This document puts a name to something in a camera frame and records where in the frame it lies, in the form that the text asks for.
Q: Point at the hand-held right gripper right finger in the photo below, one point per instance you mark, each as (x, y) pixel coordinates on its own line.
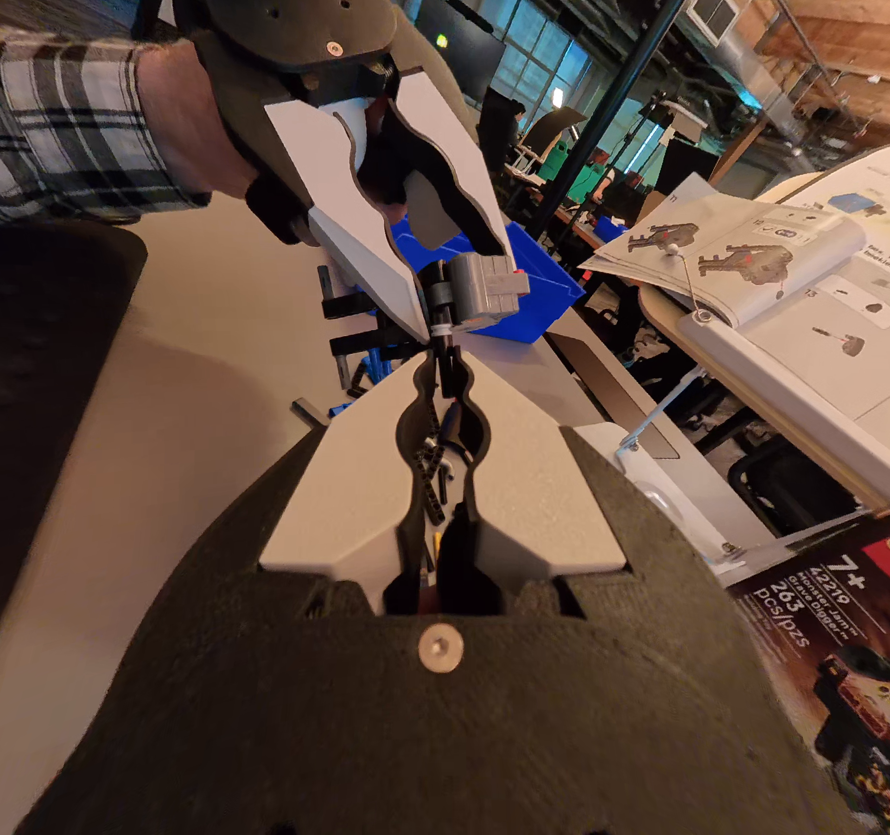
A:
(549, 501)

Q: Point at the black metal pole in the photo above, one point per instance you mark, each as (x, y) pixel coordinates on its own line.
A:
(626, 84)

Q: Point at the tan wooden board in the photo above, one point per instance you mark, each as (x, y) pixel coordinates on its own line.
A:
(657, 317)

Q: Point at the instruction booklet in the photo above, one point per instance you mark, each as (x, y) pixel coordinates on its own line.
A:
(730, 251)

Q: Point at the person's left forearm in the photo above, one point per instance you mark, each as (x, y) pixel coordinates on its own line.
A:
(69, 125)

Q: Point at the toy brick motor assembly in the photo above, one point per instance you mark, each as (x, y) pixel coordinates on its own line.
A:
(480, 289)

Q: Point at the tall black chair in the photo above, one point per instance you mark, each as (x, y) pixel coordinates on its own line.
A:
(495, 132)

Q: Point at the silver ventilation duct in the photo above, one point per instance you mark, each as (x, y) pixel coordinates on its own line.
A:
(737, 63)

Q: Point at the black dimpled mat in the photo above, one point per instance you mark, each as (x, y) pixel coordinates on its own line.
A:
(55, 362)

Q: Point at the person's left hand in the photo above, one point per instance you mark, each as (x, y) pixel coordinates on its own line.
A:
(188, 119)

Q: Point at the toy set box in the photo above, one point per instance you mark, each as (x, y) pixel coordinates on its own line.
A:
(834, 675)

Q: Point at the black monitor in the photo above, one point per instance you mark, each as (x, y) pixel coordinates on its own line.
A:
(462, 49)

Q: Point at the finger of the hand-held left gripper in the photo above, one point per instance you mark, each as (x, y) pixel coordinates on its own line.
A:
(452, 160)
(334, 209)

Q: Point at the pile of black toy beams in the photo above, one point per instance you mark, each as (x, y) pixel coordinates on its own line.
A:
(431, 473)

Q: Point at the white book stand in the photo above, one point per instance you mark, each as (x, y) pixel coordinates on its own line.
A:
(660, 494)

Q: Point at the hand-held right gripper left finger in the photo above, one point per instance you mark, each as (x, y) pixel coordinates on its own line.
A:
(334, 501)

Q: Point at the grey flat toy bar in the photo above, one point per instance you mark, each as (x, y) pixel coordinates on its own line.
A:
(309, 412)

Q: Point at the grey desk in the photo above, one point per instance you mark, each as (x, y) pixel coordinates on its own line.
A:
(208, 362)

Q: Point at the small blue storage bin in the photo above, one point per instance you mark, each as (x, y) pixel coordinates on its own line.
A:
(612, 230)

